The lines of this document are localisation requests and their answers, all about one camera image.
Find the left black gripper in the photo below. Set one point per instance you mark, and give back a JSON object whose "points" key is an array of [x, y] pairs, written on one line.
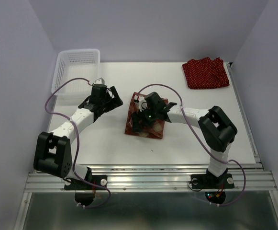
{"points": [[116, 101]]}

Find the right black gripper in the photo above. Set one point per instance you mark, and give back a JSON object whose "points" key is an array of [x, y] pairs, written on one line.
{"points": [[137, 117]]}

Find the red cream plaid skirt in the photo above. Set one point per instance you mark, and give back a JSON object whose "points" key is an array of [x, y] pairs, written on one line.
{"points": [[156, 131]]}

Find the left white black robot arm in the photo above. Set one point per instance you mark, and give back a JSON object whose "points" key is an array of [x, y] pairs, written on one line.
{"points": [[53, 150]]}

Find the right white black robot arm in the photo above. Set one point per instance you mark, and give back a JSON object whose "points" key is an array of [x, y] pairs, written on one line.
{"points": [[217, 129]]}

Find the white plastic basket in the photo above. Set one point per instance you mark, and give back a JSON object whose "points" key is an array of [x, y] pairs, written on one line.
{"points": [[82, 64]]}

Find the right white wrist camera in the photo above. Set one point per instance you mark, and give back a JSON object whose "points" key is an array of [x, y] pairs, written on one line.
{"points": [[140, 103]]}

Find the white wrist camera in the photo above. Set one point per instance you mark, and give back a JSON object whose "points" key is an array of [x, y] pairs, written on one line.
{"points": [[97, 82], [140, 103]]}

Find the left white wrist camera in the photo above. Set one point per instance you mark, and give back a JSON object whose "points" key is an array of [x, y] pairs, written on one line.
{"points": [[97, 82]]}

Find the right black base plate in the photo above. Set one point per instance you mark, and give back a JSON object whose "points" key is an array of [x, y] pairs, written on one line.
{"points": [[209, 181]]}

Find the aluminium rail frame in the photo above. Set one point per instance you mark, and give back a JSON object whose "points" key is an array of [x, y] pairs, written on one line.
{"points": [[157, 196]]}

